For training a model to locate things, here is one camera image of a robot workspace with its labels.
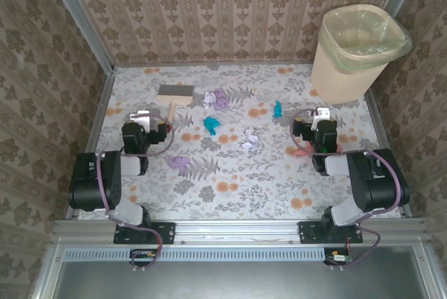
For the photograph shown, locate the beige hand brush grey bristles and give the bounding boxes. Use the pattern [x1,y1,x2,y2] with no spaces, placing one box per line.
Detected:
[156,84,195,132]

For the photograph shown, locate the pink dustpan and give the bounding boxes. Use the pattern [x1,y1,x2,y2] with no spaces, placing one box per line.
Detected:
[292,140,343,159]

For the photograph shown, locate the purple paper scrap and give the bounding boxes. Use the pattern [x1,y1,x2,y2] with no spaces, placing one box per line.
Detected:
[166,155,191,174]
[212,88,231,111]

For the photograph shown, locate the beige waste bin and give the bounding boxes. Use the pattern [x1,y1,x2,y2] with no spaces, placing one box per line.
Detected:
[309,3,413,105]

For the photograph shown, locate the small circuit board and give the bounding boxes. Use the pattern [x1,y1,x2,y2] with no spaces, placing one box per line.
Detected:
[323,247,354,267]
[129,248,159,268]

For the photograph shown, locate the green translucent bin liner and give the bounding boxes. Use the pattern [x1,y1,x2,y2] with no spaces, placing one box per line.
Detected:
[319,3,413,69]

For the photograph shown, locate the grey metal panel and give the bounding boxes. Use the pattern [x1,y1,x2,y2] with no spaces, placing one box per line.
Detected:
[33,245,447,299]

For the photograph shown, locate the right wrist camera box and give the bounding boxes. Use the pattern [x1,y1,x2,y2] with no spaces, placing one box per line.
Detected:
[312,106,332,129]

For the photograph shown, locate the aluminium table side rail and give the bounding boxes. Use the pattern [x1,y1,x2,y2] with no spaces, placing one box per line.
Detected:
[65,72,115,221]
[364,88,413,218]

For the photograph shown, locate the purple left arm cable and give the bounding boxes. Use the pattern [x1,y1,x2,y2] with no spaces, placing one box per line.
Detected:
[96,113,175,272]

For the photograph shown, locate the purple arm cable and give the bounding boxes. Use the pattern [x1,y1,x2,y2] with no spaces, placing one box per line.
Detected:
[96,113,175,272]
[291,108,409,272]

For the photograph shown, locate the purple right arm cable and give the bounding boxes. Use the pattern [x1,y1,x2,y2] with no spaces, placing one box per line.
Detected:
[291,108,409,272]

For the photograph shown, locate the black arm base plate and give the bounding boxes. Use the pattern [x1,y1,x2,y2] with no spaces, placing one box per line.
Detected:
[113,221,176,246]
[298,221,364,245]

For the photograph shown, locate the aluminium mounting rail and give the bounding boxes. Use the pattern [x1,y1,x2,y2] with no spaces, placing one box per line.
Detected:
[51,217,427,245]

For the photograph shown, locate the grey slotted cable duct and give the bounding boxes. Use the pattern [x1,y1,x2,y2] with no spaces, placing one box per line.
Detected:
[64,247,326,262]

